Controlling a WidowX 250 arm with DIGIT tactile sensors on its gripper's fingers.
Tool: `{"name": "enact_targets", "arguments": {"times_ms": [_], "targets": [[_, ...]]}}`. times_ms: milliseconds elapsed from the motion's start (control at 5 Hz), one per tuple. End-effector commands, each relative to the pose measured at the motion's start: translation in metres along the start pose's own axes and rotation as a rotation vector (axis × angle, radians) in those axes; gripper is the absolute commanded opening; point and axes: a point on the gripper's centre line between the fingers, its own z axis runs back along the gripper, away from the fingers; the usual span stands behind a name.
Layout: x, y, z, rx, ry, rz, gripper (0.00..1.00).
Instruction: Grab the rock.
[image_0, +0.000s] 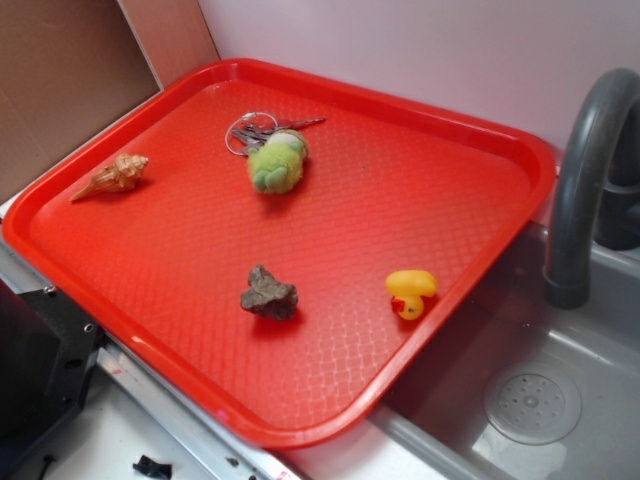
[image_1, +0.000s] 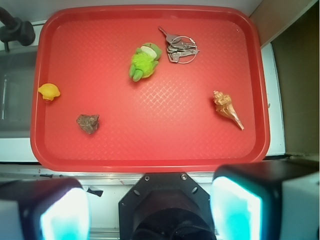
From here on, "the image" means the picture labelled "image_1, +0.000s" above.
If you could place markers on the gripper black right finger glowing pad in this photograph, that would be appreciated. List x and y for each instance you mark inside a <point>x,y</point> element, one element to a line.
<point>268,200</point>

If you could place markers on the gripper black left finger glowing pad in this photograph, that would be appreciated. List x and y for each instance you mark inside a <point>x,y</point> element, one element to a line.
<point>50,209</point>

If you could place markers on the brown rock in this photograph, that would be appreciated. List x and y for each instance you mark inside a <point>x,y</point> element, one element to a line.
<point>88,123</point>

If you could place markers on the tan spiral seashell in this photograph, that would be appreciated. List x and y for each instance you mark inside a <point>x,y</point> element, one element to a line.
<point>224,106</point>

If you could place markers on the yellow rubber duck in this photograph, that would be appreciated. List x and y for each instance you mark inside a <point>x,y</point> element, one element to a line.
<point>49,91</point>

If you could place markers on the red plastic tray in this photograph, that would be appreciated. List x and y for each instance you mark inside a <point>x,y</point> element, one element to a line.
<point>165,123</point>

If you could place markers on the stainless steel sink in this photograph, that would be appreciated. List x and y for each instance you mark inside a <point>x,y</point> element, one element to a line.
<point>17,72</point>

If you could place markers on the brown cardboard box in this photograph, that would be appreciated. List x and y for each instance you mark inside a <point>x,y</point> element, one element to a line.
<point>292,28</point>

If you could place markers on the green plush frog toy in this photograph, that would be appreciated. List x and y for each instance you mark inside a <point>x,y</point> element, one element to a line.
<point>144,61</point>

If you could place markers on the black faucet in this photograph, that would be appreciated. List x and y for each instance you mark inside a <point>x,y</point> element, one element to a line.
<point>14,29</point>

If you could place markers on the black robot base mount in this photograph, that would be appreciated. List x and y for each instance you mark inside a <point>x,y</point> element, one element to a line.
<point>166,206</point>

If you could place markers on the silver keys on ring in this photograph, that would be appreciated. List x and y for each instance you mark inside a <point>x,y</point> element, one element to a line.
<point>181,49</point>

